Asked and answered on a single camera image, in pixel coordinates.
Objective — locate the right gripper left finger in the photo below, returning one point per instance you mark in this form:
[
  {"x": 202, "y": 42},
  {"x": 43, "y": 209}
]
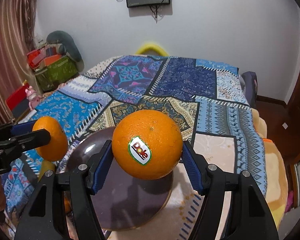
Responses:
[{"x": 99, "y": 165}]

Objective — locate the red box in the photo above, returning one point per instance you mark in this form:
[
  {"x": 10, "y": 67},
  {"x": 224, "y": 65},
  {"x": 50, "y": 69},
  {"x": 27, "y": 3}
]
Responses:
[{"x": 18, "y": 96}]

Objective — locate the medium orange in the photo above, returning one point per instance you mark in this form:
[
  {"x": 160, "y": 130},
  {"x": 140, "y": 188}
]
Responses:
[{"x": 57, "y": 147}]

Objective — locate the large orange with Dole sticker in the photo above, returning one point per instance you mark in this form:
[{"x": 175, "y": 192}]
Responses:
[{"x": 147, "y": 144}]

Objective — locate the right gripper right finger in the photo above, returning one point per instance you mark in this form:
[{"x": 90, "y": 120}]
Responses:
[{"x": 195, "y": 165}]

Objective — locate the dark blue pillow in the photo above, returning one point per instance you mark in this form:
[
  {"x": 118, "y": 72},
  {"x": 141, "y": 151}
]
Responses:
[{"x": 250, "y": 87}]

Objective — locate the yellow fleece blanket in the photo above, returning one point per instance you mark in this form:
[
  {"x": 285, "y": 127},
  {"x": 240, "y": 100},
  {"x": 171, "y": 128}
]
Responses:
[{"x": 277, "y": 184}]

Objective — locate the pink toy figure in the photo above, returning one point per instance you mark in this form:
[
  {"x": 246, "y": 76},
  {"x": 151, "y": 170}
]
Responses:
[{"x": 33, "y": 97}]

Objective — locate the striped pink curtain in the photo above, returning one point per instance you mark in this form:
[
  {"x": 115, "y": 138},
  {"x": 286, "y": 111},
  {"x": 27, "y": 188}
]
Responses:
[{"x": 17, "y": 19}]

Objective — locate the dark purple round plate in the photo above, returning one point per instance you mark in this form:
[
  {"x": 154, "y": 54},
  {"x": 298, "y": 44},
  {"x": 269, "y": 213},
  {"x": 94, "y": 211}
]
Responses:
[{"x": 124, "y": 202}]

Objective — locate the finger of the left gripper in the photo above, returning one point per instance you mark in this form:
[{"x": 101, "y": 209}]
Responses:
[
  {"x": 23, "y": 128},
  {"x": 24, "y": 142}
]

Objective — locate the green storage box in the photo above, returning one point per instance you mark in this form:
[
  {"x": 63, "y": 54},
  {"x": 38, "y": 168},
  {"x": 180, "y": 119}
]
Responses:
[{"x": 50, "y": 77}]

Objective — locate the blue patchwork bedspread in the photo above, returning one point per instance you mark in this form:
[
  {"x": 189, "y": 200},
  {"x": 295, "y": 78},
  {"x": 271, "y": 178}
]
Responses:
[{"x": 204, "y": 98}]

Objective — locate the yellow pillow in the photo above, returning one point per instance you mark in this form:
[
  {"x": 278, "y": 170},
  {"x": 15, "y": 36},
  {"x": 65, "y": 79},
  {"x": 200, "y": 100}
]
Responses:
[{"x": 151, "y": 47}]

